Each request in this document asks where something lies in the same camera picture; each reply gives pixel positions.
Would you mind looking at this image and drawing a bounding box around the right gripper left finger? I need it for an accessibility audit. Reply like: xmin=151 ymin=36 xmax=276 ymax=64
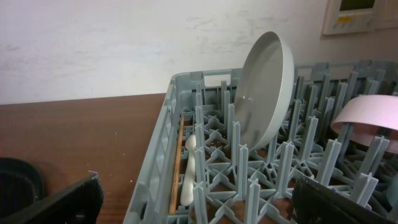
xmin=1 ymin=173 xmax=104 ymax=224

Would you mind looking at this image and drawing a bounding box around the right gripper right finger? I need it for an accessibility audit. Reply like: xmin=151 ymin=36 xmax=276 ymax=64
xmin=292 ymin=176 xmax=394 ymax=224

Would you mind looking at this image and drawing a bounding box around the wooden chopstick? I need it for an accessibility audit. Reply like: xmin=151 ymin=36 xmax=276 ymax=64
xmin=169 ymin=115 xmax=184 ymax=215

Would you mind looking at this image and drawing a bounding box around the white plastic fork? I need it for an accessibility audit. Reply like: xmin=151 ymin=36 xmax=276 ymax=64
xmin=180 ymin=134 xmax=197 ymax=207

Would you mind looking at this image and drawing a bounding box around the pink bowl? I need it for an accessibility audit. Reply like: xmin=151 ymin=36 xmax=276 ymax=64
xmin=331 ymin=95 xmax=397 ymax=154

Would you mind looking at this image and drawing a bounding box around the grey plate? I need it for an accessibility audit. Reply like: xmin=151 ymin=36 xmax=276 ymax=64
xmin=234 ymin=31 xmax=295 ymax=150

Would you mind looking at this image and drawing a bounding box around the grey dishwasher rack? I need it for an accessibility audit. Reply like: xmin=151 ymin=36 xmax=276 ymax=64
xmin=124 ymin=60 xmax=397 ymax=223

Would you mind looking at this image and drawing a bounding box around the round black tray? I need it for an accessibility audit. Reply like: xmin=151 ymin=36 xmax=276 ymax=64
xmin=1 ymin=157 xmax=46 ymax=218

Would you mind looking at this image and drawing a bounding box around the white wall control panel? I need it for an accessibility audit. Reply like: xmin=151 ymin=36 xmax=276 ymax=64
xmin=322 ymin=0 xmax=397 ymax=35

